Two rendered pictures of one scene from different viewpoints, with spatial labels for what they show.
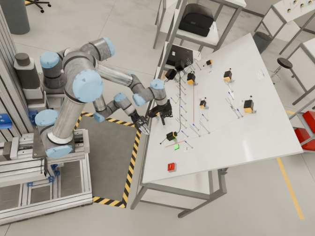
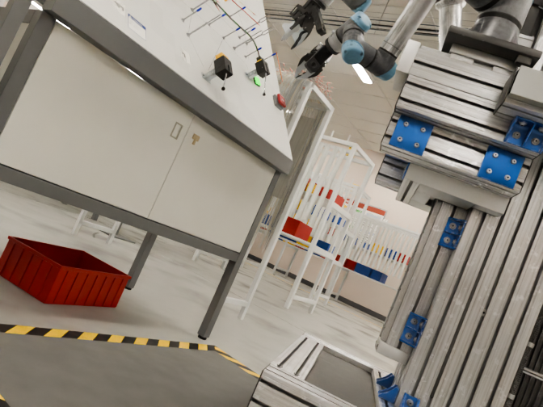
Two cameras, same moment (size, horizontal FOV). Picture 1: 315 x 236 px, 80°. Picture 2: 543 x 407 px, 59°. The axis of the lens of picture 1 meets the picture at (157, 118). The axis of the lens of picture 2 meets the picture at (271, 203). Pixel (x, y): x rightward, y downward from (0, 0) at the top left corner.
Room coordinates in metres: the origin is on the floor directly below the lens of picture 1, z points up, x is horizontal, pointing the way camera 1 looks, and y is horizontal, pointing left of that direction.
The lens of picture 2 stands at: (1.96, 1.49, 0.49)
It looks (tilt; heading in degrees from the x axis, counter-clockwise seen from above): 5 degrees up; 228
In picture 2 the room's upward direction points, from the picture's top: 24 degrees clockwise
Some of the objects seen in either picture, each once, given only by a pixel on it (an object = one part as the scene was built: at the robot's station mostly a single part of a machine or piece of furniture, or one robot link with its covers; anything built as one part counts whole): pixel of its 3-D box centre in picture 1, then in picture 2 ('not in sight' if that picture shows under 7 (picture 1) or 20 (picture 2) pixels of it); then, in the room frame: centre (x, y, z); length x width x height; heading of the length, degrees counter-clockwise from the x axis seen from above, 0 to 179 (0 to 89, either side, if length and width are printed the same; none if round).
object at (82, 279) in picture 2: not in sight; (66, 274); (1.15, -0.34, 0.07); 0.39 x 0.29 x 0.14; 24
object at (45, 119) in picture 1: (49, 123); not in sight; (0.47, 0.53, 1.33); 0.13 x 0.12 x 0.14; 50
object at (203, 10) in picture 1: (195, 18); not in sight; (1.97, 0.04, 1.56); 0.30 x 0.23 x 0.19; 103
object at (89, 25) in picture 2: (152, 124); (201, 106); (1.12, 0.02, 0.83); 1.18 x 0.06 x 0.06; 12
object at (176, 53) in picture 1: (178, 56); not in sight; (2.00, 0.05, 1.09); 0.35 x 0.33 x 0.07; 12
